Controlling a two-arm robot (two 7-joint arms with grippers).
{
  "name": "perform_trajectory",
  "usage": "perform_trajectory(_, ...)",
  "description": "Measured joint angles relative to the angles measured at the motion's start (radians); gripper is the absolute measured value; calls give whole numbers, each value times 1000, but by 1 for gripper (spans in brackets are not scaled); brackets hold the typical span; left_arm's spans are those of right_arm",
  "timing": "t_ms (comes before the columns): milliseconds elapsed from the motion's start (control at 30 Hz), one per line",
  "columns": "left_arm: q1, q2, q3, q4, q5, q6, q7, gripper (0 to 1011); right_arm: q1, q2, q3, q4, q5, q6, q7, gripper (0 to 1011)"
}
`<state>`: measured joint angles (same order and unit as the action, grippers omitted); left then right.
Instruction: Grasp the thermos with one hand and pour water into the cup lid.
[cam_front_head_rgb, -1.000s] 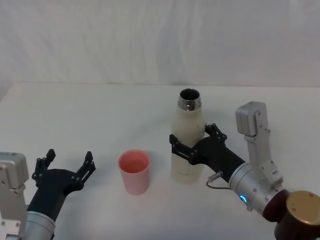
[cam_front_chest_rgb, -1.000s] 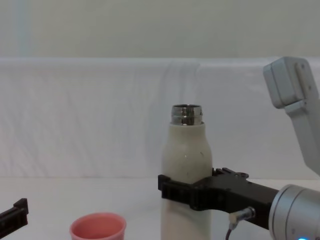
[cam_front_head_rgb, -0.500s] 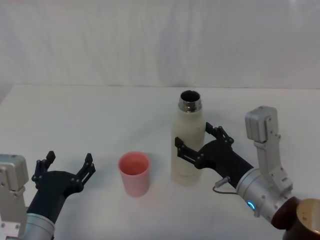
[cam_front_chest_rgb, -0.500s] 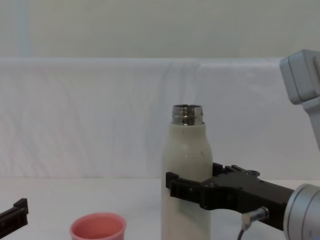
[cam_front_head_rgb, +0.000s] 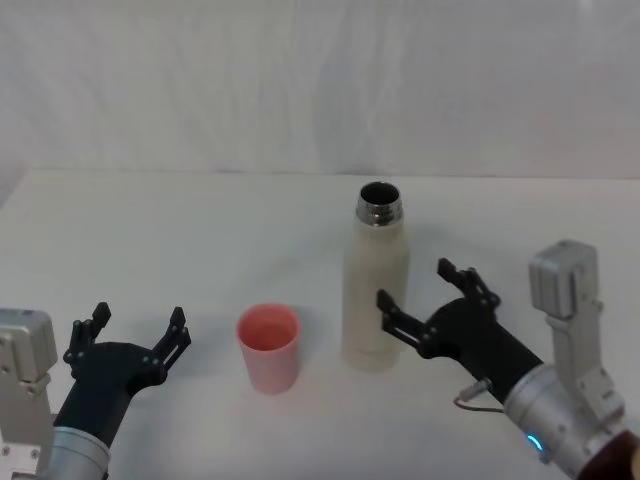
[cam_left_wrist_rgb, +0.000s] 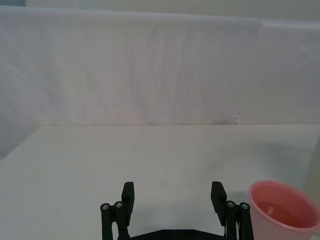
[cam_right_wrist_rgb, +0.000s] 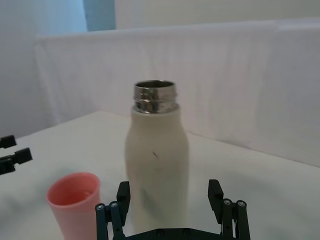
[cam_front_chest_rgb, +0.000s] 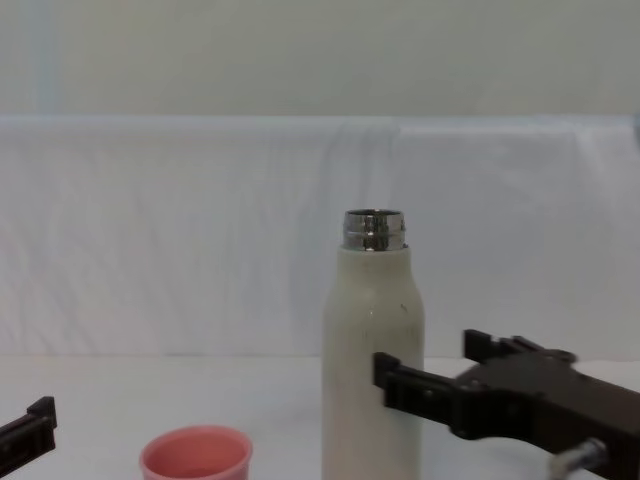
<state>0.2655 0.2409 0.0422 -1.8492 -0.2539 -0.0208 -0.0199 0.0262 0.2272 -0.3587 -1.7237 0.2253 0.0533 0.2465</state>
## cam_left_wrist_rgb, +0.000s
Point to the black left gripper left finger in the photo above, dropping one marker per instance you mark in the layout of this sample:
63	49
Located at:
128	197

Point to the pink plastic cup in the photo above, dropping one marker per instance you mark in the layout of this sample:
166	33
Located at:
270	225

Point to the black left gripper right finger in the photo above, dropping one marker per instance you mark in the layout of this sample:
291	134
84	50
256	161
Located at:
218	197

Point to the white curtain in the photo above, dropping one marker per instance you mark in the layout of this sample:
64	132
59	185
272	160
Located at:
125	75

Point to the white table cloth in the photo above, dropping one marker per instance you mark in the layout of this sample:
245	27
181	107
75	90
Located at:
100	160

